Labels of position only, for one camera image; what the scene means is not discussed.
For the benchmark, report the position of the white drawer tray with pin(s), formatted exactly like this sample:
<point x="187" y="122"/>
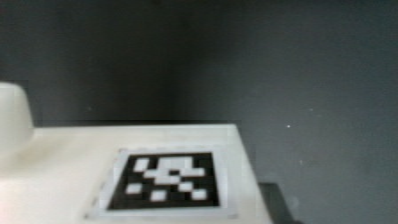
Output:
<point x="121" y="174"/>

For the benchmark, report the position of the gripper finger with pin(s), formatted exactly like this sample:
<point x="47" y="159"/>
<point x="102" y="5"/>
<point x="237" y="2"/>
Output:
<point x="276" y="204"/>

